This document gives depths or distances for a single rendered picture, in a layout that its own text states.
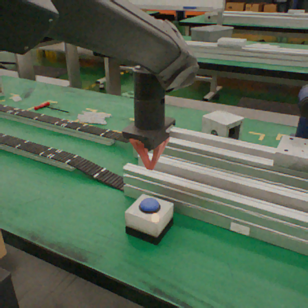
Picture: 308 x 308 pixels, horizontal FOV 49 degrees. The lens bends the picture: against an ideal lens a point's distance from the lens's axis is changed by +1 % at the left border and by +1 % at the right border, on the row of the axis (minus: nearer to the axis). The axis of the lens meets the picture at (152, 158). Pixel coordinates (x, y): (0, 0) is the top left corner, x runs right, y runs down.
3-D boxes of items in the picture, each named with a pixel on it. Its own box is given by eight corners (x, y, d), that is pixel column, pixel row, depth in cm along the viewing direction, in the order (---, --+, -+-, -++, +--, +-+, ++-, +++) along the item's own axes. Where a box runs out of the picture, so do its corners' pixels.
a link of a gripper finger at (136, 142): (174, 163, 70) (176, 122, 65) (159, 179, 65) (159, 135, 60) (146, 155, 73) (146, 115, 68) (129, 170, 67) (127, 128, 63)
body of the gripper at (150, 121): (176, 126, 66) (177, 91, 63) (151, 147, 59) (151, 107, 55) (147, 121, 69) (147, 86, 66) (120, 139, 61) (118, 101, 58)
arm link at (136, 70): (125, 62, 57) (149, 68, 54) (153, 56, 62) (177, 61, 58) (127, 101, 61) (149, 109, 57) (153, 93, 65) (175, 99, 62)
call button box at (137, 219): (125, 234, 74) (124, 210, 71) (146, 210, 81) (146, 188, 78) (157, 246, 70) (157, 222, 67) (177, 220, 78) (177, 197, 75)
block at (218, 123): (195, 144, 113) (196, 117, 108) (217, 134, 119) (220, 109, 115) (218, 154, 106) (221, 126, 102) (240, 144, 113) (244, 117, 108)
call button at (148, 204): (137, 212, 72) (137, 204, 71) (146, 201, 75) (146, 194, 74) (153, 217, 70) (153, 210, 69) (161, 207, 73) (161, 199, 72)
